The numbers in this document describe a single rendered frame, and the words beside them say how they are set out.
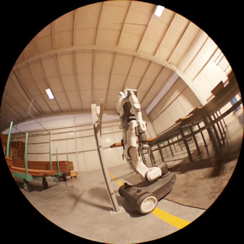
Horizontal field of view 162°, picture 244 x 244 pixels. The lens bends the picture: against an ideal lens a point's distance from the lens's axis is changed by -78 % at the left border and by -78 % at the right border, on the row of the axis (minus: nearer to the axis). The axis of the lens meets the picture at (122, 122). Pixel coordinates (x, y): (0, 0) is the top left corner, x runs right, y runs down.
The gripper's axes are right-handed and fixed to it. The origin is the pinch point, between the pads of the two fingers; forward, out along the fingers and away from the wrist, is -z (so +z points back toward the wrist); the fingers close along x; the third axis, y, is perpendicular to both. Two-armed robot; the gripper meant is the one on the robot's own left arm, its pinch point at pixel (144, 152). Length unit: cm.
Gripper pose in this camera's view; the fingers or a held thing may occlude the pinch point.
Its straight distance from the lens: 82.4
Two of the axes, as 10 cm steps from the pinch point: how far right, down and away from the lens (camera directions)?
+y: 3.2, -4.6, -8.3
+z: -0.6, -8.8, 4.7
